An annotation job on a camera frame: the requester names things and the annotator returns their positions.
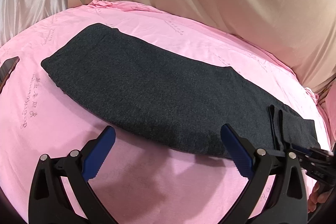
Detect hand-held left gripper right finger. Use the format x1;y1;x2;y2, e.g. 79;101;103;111
221;123;308;224

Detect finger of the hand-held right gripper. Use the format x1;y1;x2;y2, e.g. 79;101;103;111
291;144;334;157
298;155;328;170

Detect dark grey pants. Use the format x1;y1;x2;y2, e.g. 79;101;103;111
41;22;322;161

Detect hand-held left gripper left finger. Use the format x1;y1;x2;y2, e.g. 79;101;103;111
28;126;116;224

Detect pink bed sheet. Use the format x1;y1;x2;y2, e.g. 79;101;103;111
0;0;332;224

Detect person's right hand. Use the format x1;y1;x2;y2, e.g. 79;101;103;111
308;181;333;212

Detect black smartphone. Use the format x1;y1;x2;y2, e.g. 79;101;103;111
0;56;20;91

